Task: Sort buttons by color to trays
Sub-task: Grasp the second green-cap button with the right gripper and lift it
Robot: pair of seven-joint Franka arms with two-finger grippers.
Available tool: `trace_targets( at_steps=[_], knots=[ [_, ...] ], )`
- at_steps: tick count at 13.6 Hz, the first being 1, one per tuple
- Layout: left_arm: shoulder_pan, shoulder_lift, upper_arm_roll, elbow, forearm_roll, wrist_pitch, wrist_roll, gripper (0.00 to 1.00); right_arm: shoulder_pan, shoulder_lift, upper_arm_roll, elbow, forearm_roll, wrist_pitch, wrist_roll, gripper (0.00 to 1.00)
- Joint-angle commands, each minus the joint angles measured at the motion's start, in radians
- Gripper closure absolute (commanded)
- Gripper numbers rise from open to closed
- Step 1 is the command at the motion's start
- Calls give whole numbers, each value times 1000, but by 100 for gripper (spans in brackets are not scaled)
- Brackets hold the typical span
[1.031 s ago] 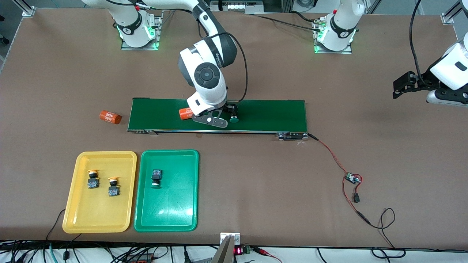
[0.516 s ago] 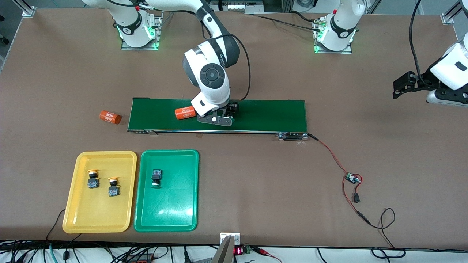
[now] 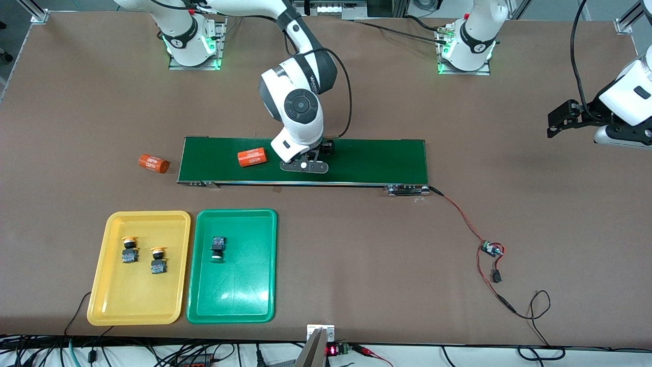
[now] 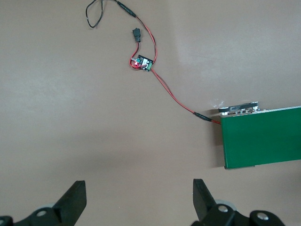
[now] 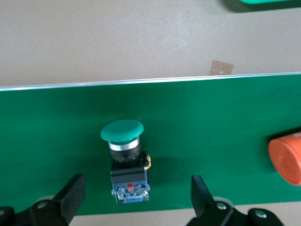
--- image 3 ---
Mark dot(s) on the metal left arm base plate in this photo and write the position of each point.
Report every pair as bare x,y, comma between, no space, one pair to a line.
463,73

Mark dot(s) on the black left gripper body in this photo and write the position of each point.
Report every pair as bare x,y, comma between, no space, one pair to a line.
582,115

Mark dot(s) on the green push button switch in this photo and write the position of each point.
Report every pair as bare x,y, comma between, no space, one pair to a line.
218,243
328,148

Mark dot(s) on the red clip lead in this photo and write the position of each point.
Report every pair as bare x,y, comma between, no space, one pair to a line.
369,351

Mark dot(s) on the yellow push button switch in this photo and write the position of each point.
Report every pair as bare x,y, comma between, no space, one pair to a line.
130,255
159,266

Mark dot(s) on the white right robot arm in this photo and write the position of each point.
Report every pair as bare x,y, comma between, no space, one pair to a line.
300,135

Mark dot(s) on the green conveyor belt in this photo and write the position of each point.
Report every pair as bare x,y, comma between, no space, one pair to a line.
377,163

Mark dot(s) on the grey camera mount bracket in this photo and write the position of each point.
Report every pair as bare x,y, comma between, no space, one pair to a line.
313,351

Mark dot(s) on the green plastic tray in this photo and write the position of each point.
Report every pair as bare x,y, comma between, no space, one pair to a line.
239,285

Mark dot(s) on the small black plug connector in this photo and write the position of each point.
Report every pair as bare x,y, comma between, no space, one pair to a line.
496,277

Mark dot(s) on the orange power strip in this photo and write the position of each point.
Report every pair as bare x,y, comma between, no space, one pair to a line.
196,363

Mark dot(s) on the grey control box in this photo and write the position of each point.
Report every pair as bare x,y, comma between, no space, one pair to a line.
328,7

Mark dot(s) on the orange cylindrical battery cell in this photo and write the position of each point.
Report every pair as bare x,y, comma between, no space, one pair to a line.
252,157
154,163

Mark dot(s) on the small green circuit board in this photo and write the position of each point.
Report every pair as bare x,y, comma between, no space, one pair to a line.
491,249

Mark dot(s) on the aluminium frame profile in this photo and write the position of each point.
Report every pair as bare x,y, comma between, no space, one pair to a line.
35,12
627,23

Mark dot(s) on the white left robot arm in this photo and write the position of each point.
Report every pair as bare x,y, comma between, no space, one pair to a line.
476,41

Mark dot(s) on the red digit display module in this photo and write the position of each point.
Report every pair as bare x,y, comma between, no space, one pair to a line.
332,350

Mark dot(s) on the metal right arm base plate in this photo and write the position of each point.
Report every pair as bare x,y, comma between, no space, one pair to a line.
193,67

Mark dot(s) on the yellow plastic tray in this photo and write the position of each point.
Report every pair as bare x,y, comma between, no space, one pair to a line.
127,295

